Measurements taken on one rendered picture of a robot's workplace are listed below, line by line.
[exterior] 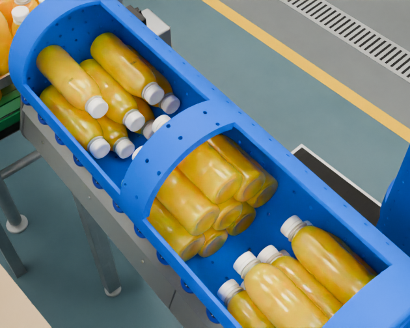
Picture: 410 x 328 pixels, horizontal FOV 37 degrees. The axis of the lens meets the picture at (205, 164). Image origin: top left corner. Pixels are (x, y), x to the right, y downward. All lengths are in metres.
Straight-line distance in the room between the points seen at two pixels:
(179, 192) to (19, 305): 0.32
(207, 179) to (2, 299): 0.39
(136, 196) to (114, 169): 0.26
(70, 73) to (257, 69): 1.68
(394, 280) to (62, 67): 0.75
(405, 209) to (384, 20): 1.73
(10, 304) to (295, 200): 0.53
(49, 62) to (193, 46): 1.71
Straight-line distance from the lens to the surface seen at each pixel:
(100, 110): 1.23
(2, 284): 1.10
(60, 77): 1.27
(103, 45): 1.30
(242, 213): 1.15
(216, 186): 1.01
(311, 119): 2.67
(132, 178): 1.03
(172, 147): 1.00
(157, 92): 1.22
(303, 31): 3.06
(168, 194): 1.06
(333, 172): 2.33
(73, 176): 1.41
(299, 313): 0.96
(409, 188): 1.54
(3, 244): 2.14
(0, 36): 1.46
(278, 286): 0.97
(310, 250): 1.01
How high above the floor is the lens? 2.01
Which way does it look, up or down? 54 degrees down
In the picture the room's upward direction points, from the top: 1 degrees counter-clockwise
